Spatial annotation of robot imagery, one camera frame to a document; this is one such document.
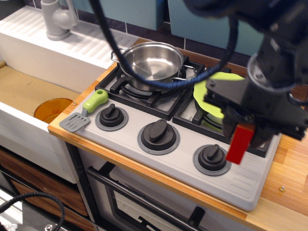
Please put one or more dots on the middle black stove knob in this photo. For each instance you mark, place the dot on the middle black stove knob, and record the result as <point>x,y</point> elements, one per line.
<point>158,138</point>

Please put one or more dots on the light green plate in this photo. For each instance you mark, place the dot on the light green plate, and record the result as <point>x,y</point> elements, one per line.
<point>204,101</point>

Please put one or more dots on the red orange cracker box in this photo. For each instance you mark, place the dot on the red orange cracker box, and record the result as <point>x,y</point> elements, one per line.
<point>240,142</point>

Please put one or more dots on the orange plastic bowl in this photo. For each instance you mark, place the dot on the orange plastic bowl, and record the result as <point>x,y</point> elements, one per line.
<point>50,109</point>

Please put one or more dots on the black oven door handle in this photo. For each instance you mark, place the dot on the black oven door handle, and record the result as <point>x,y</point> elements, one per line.
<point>190,225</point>

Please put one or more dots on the right black burner grate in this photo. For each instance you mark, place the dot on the right black burner grate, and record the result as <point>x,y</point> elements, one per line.
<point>206,119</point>

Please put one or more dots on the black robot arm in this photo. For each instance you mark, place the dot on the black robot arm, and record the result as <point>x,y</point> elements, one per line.
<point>281,63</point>

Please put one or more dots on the left black stove knob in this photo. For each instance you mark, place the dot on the left black stove knob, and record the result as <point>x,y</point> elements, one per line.
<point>112,118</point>

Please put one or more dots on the wooden drawer fronts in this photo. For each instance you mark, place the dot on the wooden drawer fronts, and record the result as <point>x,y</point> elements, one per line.
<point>25,177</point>

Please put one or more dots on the white toy sink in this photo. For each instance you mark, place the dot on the white toy sink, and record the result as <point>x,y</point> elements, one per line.
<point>35,69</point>

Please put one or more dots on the green handled grey spatula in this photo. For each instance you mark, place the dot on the green handled grey spatula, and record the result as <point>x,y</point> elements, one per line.
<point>77,121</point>

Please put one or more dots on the black burner grate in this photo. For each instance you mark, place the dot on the black burner grate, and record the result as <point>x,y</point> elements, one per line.
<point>162,104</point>
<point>206,119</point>

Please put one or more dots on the left black burner grate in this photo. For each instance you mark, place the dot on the left black burner grate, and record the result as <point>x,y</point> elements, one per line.
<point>162,104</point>

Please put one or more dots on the right black stove knob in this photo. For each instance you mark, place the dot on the right black stove knob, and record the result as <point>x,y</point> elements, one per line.
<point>211,160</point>

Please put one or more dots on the grey toy stove top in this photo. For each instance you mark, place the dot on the grey toy stove top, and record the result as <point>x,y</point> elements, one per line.
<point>240,186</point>

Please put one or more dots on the black stove knob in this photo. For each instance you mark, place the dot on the black stove knob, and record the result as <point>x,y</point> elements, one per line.
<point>112,118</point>
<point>158,138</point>
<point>211,160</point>

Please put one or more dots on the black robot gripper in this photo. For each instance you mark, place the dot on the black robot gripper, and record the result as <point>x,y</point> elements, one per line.
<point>272,113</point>

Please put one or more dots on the grey toy faucet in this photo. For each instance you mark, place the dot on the grey toy faucet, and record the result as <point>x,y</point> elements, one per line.
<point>58,21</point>

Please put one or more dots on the stainless steel pot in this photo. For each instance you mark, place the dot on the stainless steel pot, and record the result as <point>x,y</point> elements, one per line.
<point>158,62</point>

